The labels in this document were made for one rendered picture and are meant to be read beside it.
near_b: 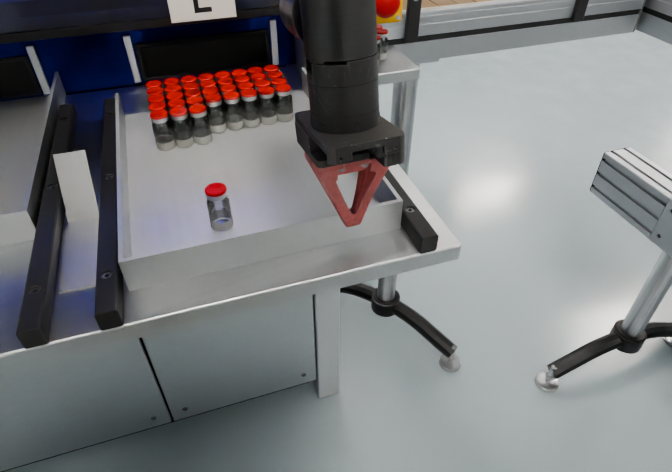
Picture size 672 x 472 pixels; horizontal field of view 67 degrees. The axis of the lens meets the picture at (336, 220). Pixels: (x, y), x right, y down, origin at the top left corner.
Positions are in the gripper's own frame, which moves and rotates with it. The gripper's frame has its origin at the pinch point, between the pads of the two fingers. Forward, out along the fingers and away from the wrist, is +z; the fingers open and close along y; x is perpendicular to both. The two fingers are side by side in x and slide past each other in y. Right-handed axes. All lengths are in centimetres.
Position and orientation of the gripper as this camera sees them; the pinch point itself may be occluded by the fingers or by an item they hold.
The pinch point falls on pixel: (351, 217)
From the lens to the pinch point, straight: 46.9
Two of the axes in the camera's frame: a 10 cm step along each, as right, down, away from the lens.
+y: -3.2, -4.5, 8.4
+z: 0.7, 8.7, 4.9
